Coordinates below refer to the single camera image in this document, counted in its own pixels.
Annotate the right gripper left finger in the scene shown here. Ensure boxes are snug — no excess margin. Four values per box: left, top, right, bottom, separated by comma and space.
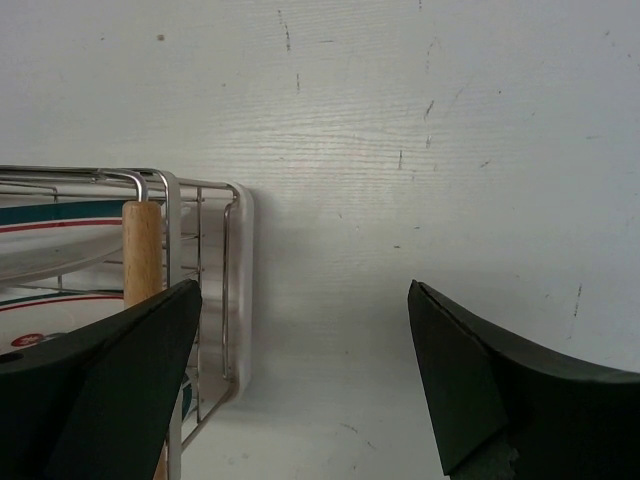
1, 280, 202, 479

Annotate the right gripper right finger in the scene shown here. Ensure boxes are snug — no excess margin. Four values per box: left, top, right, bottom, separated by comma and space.
408, 281, 639, 479

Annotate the white plate middle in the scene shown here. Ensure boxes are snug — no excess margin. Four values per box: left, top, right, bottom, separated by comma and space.
1, 289, 124, 354

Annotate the white plate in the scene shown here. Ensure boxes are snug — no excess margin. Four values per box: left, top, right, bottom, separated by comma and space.
1, 289, 124, 354
1, 200, 125, 286

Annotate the white plate rear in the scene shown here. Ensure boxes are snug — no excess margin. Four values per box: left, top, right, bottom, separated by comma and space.
1, 200, 125, 286

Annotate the metal wire dish rack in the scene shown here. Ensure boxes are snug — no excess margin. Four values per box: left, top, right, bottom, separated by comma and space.
1, 166, 253, 479

